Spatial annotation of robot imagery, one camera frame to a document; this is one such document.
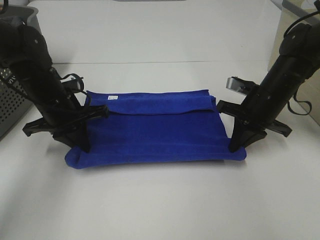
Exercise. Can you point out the blue microfiber towel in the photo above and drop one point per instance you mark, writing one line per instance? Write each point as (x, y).
(154, 128)

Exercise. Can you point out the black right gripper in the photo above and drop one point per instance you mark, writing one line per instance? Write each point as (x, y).
(250, 123)

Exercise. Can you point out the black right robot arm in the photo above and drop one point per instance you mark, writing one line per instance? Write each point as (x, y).
(273, 92)

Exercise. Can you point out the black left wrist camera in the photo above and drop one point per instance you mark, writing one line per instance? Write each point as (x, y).
(73, 83)

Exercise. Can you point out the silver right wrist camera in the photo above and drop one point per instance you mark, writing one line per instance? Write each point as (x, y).
(239, 85)

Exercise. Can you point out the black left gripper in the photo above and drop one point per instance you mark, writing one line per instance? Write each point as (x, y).
(66, 123)

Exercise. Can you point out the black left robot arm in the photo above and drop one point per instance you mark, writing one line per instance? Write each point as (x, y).
(62, 101)

